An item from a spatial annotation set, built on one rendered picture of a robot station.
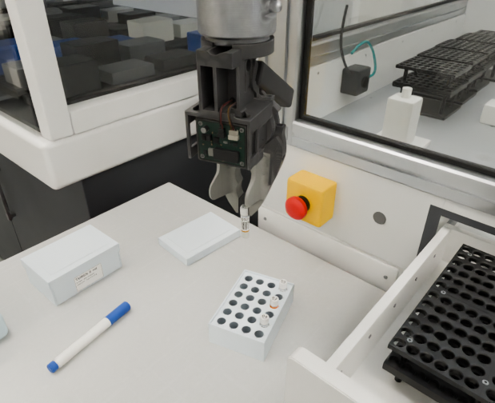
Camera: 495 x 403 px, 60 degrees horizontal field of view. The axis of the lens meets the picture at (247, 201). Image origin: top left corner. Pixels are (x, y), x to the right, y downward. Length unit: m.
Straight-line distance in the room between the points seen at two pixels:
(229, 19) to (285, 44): 0.31
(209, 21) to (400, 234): 0.44
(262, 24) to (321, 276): 0.46
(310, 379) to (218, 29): 0.32
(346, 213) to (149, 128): 0.53
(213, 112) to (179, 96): 0.67
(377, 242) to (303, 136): 0.21
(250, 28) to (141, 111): 0.65
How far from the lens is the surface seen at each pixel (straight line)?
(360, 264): 0.77
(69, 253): 0.76
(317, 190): 0.69
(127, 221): 0.90
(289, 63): 0.71
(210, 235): 0.81
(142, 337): 0.67
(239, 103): 0.42
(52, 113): 0.92
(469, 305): 0.56
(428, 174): 0.64
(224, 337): 0.62
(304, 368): 0.41
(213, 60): 0.40
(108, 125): 0.99
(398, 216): 0.69
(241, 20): 0.40
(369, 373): 0.54
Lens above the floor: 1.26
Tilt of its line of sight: 32 degrees down
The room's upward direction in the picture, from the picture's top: straight up
